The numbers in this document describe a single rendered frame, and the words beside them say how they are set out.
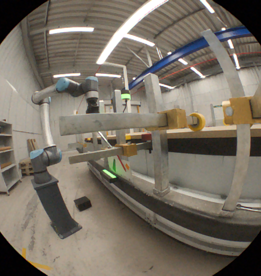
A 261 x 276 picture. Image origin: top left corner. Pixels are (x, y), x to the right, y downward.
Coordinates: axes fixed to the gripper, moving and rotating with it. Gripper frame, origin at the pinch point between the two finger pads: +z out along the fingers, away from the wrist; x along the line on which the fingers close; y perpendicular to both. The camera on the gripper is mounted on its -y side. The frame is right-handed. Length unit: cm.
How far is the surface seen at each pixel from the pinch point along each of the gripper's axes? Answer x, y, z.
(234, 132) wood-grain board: -27, -65, 7
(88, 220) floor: 20, 36, 96
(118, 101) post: -7.8, -19.6, -11.9
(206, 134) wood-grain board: -27, -53, 7
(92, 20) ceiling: -14, 142, -402
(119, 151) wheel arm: -3.6, -23.4, 11.6
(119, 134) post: -6.8, -19.6, 4.4
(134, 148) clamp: -9.3, -26.9, 11.0
